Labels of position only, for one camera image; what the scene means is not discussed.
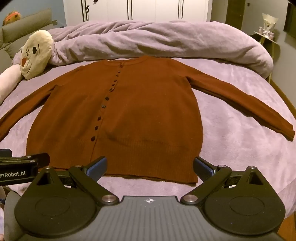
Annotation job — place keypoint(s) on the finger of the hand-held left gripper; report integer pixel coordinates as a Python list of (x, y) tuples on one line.
[(39, 160)]

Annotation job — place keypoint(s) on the orange plush toy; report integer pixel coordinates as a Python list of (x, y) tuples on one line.
[(11, 18)]

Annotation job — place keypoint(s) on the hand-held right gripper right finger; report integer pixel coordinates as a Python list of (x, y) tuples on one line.
[(203, 168)]

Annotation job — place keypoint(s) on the dark wall screen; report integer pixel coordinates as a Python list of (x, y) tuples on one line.
[(290, 19)]

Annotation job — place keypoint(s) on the white wardrobe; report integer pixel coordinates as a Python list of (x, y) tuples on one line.
[(143, 9)]

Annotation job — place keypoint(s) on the green padded headboard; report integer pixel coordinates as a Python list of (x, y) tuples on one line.
[(20, 30)]

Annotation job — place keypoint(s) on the yellow side table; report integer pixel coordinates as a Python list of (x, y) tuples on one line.
[(269, 44)]

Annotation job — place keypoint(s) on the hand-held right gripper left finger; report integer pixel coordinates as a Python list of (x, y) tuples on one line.
[(98, 168)]

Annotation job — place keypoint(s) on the pale pink plush bolster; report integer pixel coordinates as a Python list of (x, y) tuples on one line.
[(8, 81)]

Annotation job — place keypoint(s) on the cream face plush pillow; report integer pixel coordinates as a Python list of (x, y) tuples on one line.
[(34, 55)]

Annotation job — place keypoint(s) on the dark wooden door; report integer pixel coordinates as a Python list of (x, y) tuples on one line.
[(233, 11)]

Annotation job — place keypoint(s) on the wrapped flower bouquet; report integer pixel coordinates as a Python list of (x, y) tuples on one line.
[(268, 24)]

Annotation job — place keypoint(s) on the brown buttoned cardigan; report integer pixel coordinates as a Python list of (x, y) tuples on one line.
[(138, 111)]

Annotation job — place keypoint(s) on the purple fleece duvet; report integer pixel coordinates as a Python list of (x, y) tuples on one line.
[(161, 41)]

